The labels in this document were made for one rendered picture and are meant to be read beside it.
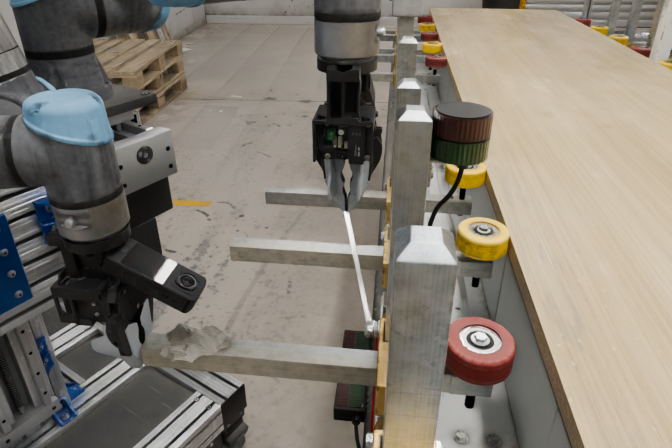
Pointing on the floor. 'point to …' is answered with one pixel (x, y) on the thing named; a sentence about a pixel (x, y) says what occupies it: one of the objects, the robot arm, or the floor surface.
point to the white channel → (663, 31)
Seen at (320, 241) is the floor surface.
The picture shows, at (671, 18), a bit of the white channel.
